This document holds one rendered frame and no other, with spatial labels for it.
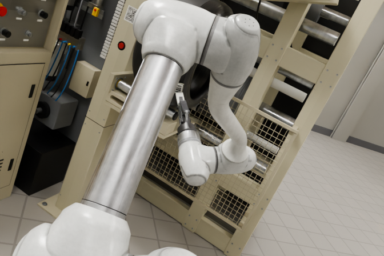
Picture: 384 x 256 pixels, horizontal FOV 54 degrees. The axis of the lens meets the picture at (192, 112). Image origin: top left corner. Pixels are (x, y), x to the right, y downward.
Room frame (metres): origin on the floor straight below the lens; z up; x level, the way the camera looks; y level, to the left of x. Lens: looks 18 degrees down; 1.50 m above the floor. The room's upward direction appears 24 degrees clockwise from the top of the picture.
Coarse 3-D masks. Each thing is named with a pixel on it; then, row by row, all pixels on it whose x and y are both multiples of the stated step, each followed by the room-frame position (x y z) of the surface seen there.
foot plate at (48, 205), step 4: (56, 196) 1.95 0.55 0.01; (44, 200) 1.87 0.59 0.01; (48, 200) 1.88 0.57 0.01; (52, 200) 1.90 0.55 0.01; (56, 200) 1.91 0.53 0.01; (40, 204) 1.82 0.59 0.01; (44, 204) 1.83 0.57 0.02; (48, 204) 1.85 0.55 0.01; (52, 204) 1.87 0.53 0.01; (44, 208) 1.81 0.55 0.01; (48, 208) 1.82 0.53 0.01; (52, 208) 1.83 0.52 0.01; (56, 208) 1.85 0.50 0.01; (48, 212) 1.79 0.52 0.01; (52, 212) 1.80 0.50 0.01; (56, 212) 1.82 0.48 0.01; (60, 212) 1.83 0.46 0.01; (52, 216) 1.78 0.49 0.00; (56, 216) 1.79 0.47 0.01
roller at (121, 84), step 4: (120, 80) 1.76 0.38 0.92; (120, 84) 1.74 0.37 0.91; (124, 84) 1.74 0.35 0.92; (128, 84) 1.75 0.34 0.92; (120, 88) 1.74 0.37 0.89; (124, 88) 1.73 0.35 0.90; (128, 88) 1.73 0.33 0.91; (128, 92) 1.72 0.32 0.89; (168, 112) 1.65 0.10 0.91; (172, 112) 1.65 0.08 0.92; (176, 112) 1.66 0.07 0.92; (168, 116) 1.65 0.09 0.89; (172, 116) 1.64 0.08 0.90; (176, 116) 1.66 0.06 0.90
